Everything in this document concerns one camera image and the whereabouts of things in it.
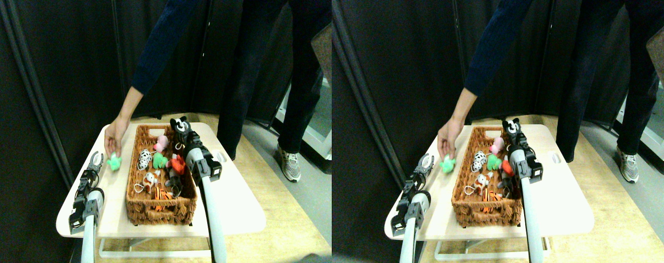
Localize orange black striped toy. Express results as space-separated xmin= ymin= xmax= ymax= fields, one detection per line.
xmin=483 ymin=189 xmax=502 ymax=213
xmin=154 ymin=187 xmax=174 ymax=212

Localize person's hand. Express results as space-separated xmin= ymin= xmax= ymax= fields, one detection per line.
xmin=105 ymin=117 xmax=130 ymax=159
xmin=438 ymin=119 xmax=465 ymax=161

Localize grey mouse toy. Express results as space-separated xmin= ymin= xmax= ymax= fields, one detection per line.
xmin=164 ymin=170 xmax=183 ymax=197
xmin=497 ymin=171 xmax=514 ymax=198

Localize white orange plush toy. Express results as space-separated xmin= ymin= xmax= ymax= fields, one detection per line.
xmin=463 ymin=173 xmax=494 ymax=195
xmin=134 ymin=171 xmax=161 ymax=193

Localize brown wicker basket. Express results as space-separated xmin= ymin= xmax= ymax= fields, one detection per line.
xmin=452 ymin=127 xmax=524 ymax=227
xmin=126 ymin=125 xmax=197 ymax=225

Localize black curtain stand pole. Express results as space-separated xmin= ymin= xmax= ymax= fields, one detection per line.
xmin=0 ymin=0 xmax=75 ymax=190
xmin=332 ymin=0 xmax=409 ymax=191

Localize white low table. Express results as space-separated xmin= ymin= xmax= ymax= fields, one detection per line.
xmin=384 ymin=125 xmax=594 ymax=261
xmin=56 ymin=123 xmax=266 ymax=258

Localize person's legs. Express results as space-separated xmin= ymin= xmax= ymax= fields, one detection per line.
xmin=554 ymin=0 xmax=664 ymax=184
xmin=217 ymin=0 xmax=332 ymax=182

